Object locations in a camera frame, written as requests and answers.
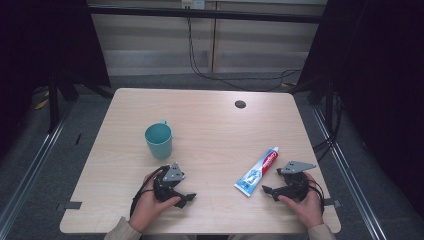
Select yellow floor scrap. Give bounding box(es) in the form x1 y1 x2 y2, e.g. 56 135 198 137
34 98 50 111

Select black floor cables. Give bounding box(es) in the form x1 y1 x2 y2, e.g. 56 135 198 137
312 94 345 162

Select dark curtain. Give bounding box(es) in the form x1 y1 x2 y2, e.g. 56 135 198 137
295 0 424 209
0 0 112 158

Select blue and red toothpaste tube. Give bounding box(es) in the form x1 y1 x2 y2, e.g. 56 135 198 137
233 146 280 198

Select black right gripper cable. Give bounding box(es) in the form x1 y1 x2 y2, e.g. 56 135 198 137
308 179 326 214

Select black horizontal metal bar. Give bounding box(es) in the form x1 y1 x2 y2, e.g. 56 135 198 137
87 5 329 25

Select person's right hand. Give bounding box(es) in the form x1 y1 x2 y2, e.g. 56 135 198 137
278 172 325 230

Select white wall outlet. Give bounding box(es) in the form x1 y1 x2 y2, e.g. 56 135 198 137
181 0 206 10

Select person's left hand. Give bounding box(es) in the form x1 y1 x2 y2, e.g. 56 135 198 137
129 169 182 234

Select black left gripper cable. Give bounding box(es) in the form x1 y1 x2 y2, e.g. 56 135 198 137
129 164 171 218

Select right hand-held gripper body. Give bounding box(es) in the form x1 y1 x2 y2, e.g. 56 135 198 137
276 160 317 203

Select teal plastic cup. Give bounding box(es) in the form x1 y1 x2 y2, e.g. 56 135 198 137
144 119 174 160

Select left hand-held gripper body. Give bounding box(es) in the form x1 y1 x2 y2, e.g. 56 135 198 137
153 161 186 203

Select aluminium floor rail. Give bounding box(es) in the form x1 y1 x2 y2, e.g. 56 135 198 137
311 106 388 240
0 108 74 234

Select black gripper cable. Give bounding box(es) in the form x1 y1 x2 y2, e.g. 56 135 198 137
308 179 326 214
129 164 171 218

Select grey tape strip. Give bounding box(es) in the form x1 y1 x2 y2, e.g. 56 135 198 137
64 200 83 211
323 197 342 208

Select black wall cable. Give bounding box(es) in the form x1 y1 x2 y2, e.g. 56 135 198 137
185 6 303 93

